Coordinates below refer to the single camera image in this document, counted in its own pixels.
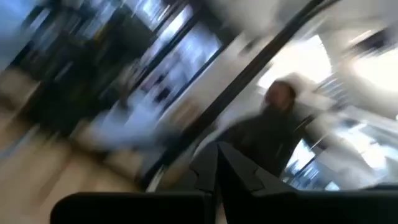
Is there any person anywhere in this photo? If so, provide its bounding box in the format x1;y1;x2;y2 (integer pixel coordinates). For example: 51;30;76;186
217;79;315;178

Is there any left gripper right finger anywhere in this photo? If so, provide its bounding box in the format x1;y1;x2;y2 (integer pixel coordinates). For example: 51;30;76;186
217;141;398;224

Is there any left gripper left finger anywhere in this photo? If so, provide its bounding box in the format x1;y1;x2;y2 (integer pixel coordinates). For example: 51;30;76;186
51;141;218;224

